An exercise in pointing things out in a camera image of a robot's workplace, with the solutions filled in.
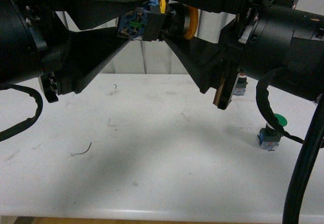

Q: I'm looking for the red push button switch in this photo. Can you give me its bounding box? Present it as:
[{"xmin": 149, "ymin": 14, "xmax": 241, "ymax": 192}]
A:
[{"xmin": 233, "ymin": 73, "xmax": 248, "ymax": 96}]

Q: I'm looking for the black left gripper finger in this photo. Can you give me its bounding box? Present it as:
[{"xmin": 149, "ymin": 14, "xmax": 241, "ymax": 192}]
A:
[
  {"xmin": 52, "ymin": 0, "xmax": 149, "ymax": 30},
  {"xmin": 70, "ymin": 27, "xmax": 129, "ymax": 94}
]

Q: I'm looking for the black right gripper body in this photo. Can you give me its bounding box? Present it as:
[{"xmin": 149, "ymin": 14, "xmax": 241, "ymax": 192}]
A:
[{"xmin": 214, "ymin": 0, "xmax": 263, "ymax": 109}]

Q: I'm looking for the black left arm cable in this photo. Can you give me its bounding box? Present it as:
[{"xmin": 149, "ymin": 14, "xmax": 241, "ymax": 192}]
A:
[{"xmin": 0, "ymin": 83, "xmax": 44, "ymax": 142}]

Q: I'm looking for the black bent wire scrap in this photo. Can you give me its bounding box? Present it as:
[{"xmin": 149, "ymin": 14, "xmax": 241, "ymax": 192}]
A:
[{"xmin": 70, "ymin": 142, "xmax": 92, "ymax": 156}]

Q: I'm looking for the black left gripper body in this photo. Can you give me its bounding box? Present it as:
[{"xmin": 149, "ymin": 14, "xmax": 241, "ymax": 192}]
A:
[{"xmin": 25, "ymin": 0, "xmax": 74, "ymax": 103}]

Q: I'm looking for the green push button switch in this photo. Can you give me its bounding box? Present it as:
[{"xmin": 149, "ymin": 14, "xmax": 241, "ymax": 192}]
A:
[{"xmin": 257, "ymin": 123, "xmax": 282, "ymax": 151}]

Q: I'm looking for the thick black right cable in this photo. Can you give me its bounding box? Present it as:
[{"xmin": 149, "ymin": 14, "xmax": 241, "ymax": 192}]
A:
[{"xmin": 282, "ymin": 97, "xmax": 324, "ymax": 224}]

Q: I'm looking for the yellow push button switch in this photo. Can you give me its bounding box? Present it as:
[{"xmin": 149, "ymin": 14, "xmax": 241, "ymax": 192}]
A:
[{"xmin": 116, "ymin": 0, "xmax": 199, "ymax": 42}]

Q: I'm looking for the black sleeved right cable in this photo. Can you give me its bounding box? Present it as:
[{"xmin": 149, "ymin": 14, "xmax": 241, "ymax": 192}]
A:
[{"xmin": 255, "ymin": 66, "xmax": 304, "ymax": 143}]

